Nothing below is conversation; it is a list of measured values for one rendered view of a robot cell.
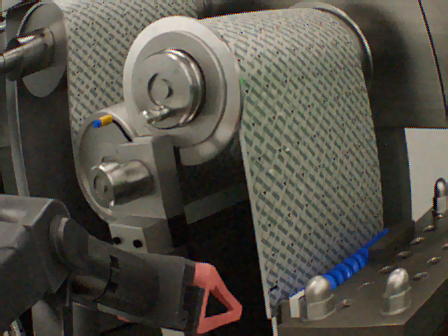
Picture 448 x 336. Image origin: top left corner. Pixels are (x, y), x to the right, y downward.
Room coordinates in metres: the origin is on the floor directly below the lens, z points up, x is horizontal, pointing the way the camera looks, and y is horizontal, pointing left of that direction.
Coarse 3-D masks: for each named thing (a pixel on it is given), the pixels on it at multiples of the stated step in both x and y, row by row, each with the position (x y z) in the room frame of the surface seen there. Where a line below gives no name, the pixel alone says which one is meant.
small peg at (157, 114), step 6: (156, 108) 0.80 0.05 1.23; (162, 108) 0.81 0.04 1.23; (144, 114) 0.79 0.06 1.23; (150, 114) 0.79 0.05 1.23; (156, 114) 0.80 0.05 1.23; (162, 114) 0.80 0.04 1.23; (168, 114) 0.81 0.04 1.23; (144, 120) 0.79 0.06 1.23; (150, 120) 0.79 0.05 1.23; (156, 120) 0.80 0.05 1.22; (162, 120) 0.81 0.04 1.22; (144, 126) 0.80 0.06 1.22
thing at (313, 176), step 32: (352, 96) 0.94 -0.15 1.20; (256, 128) 0.81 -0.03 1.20; (288, 128) 0.84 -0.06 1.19; (320, 128) 0.88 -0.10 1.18; (352, 128) 0.93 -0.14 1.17; (256, 160) 0.80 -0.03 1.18; (288, 160) 0.83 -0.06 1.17; (320, 160) 0.87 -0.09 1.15; (352, 160) 0.92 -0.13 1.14; (256, 192) 0.79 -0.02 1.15; (288, 192) 0.83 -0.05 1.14; (320, 192) 0.87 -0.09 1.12; (352, 192) 0.91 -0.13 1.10; (256, 224) 0.79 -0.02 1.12; (288, 224) 0.82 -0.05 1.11; (320, 224) 0.86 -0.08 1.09; (352, 224) 0.91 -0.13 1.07; (288, 256) 0.82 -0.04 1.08; (320, 256) 0.86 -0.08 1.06; (288, 288) 0.82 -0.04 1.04
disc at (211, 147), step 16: (176, 16) 0.82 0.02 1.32; (144, 32) 0.85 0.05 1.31; (160, 32) 0.84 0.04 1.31; (192, 32) 0.81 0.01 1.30; (208, 32) 0.80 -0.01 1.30; (176, 48) 0.82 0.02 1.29; (224, 48) 0.79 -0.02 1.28; (128, 64) 0.87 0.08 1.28; (224, 64) 0.79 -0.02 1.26; (128, 80) 0.87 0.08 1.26; (224, 80) 0.79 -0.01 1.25; (240, 80) 0.78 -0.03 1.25; (128, 96) 0.87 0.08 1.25; (240, 96) 0.78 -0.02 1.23; (128, 112) 0.88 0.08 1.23; (224, 112) 0.80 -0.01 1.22; (240, 112) 0.79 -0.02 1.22; (144, 128) 0.86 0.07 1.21; (224, 128) 0.80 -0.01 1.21; (208, 144) 0.81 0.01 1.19; (224, 144) 0.80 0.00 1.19; (176, 160) 0.84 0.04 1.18; (192, 160) 0.83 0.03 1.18; (208, 160) 0.82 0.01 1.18
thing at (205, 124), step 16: (176, 32) 0.82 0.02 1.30; (144, 48) 0.85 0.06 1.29; (160, 48) 0.83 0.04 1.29; (192, 48) 0.81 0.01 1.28; (208, 48) 0.80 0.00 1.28; (208, 64) 0.80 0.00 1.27; (208, 80) 0.80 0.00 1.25; (208, 96) 0.80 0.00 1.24; (224, 96) 0.79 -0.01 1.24; (208, 112) 0.80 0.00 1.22; (176, 128) 0.83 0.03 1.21; (192, 128) 0.82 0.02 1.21; (208, 128) 0.81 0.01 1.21; (176, 144) 0.83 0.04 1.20; (192, 144) 0.82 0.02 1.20
